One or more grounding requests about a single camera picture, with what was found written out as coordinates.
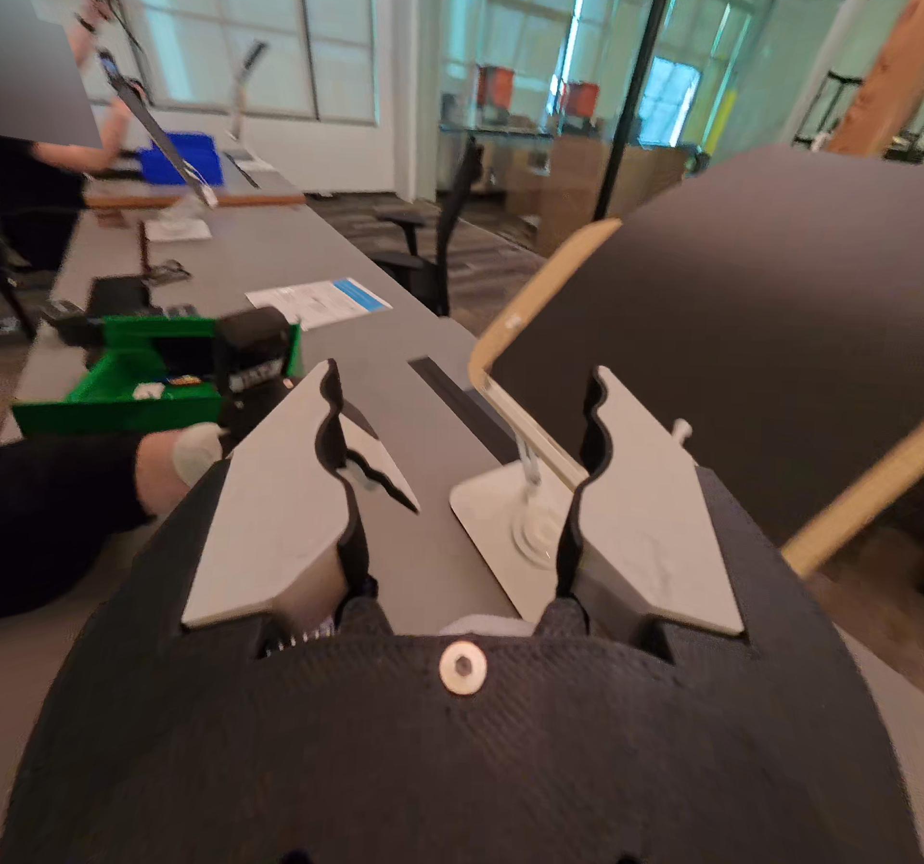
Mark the green plastic bin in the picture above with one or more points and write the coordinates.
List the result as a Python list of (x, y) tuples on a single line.
[(115, 409)]

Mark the wooden topped desk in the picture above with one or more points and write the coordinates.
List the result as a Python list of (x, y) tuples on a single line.
[(252, 196)]

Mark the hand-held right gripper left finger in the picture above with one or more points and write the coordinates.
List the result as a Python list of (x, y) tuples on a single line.
[(267, 532)]

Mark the cardboard box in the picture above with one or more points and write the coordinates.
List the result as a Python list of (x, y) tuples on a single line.
[(570, 192)]

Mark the orange 3D printer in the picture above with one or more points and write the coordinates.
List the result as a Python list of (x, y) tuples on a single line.
[(494, 91), (580, 102)]

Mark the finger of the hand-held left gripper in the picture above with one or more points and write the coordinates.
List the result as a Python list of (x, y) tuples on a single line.
[(357, 431), (393, 478)]

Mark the black floor lamp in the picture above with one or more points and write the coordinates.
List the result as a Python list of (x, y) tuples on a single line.
[(635, 84)]

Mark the small black device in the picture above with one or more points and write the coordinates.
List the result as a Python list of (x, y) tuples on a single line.
[(119, 295)]

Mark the blue plastic bin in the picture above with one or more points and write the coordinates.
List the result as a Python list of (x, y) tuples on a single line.
[(188, 156)]

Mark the tilted board on white stand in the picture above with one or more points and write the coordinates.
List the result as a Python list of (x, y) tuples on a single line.
[(155, 127), (242, 99)]

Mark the black office chair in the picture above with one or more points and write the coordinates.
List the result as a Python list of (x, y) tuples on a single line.
[(440, 250)]

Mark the person's left hand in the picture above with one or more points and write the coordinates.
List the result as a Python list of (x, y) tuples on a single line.
[(198, 452)]

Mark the person's left forearm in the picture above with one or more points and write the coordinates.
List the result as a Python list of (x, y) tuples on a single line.
[(65, 517)]

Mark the printed paper sheet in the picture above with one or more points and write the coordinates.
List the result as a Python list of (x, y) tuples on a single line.
[(317, 301)]

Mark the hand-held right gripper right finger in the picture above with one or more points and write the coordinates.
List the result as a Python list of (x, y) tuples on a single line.
[(650, 532)]

